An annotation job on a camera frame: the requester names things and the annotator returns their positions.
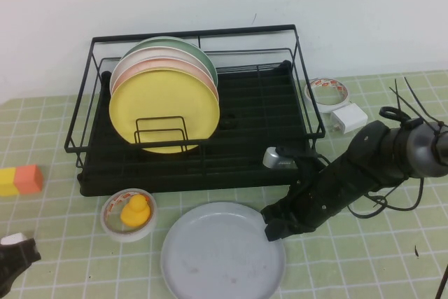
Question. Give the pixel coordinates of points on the yellow block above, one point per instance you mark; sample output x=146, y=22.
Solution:
x=7, y=184

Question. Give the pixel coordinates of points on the white cube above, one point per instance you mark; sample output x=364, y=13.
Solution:
x=12, y=238

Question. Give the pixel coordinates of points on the white charger plug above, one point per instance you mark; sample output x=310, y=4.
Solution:
x=349, y=117

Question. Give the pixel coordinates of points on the small black speck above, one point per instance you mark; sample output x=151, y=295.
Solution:
x=416, y=250

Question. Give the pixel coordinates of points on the green plate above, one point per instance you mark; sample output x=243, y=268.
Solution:
x=196, y=50

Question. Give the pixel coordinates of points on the orange block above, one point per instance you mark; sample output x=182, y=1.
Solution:
x=28, y=179

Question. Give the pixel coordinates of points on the black plastic drip tray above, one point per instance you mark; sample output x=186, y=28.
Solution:
x=175, y=176

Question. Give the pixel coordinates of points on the green grid tablecloth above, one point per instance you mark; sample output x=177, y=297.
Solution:
x=350, y=260

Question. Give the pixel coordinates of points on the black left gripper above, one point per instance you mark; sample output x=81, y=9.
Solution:
x=8, y=264

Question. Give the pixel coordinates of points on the white tape roll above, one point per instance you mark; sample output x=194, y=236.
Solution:
x=328, y=107
x=129, y=237

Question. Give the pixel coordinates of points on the yellow plate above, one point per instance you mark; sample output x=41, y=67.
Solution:
x=162, y=99

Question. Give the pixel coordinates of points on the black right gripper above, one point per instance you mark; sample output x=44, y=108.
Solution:
x=336, y=187

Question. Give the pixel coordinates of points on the grey plate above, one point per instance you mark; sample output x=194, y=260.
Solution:
x=217, y=253

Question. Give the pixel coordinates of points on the yellow rubber duck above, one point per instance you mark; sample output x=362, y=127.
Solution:
x=134, y=213

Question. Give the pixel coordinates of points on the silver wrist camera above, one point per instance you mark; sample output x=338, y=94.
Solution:
x=274, y=159

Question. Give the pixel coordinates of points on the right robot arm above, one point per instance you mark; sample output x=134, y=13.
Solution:
x=413, y=152

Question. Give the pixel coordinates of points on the cream white plate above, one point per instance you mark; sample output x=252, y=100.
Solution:
x=154, y=55

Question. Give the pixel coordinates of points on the pink plate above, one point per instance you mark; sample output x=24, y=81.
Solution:
x=156, y=67

